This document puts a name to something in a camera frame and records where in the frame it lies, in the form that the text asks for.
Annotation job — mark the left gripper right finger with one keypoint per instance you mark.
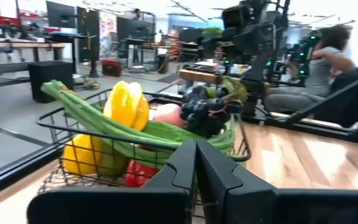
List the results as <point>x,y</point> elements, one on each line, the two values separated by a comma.
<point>216,180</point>

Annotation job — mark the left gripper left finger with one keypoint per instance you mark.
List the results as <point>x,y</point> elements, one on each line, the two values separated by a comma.
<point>179,174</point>

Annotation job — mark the red bell pepper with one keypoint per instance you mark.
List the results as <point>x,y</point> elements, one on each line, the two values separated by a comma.
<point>137,174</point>

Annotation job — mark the green leafy vegetable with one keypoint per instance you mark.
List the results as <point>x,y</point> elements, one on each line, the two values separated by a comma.
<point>163,130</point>

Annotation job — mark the dark purple grapes bunch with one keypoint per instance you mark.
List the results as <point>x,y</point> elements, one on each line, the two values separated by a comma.
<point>204,121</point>

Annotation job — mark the pink peach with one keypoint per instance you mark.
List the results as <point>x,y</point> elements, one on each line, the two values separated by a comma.
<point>168,115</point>

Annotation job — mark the light green mango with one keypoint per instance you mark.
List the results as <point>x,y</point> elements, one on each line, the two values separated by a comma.
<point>113,163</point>

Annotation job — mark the dark green avocado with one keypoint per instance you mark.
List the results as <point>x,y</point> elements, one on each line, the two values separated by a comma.
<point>196,92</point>

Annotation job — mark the yellow-orange starfruit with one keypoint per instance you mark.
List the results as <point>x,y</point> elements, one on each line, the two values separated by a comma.
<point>126,105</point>

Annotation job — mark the yellow lemon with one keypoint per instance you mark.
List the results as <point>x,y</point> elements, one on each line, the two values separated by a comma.
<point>79,155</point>

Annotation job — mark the long green beans bunch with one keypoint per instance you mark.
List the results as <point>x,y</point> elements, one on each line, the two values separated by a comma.
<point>82,109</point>

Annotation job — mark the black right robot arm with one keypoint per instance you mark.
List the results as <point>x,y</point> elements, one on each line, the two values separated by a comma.
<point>255,71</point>

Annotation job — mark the wooden table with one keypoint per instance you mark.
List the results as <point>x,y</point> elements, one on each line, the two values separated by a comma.
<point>197,76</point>

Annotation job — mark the red box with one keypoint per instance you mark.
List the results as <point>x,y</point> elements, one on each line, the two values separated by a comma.
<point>111,68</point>

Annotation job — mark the black computer monitor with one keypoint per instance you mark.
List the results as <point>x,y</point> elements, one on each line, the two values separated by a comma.
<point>135,29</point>
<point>61,14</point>

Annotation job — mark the person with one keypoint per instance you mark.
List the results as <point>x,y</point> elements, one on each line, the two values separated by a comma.
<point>322,71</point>

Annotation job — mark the black box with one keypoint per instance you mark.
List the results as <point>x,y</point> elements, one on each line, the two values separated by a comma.
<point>50,81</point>

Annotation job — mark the black partition panel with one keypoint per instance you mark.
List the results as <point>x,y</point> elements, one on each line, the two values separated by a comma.
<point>87,34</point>

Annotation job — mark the wooden workbench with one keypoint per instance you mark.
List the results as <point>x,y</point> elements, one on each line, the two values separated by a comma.
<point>17,45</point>

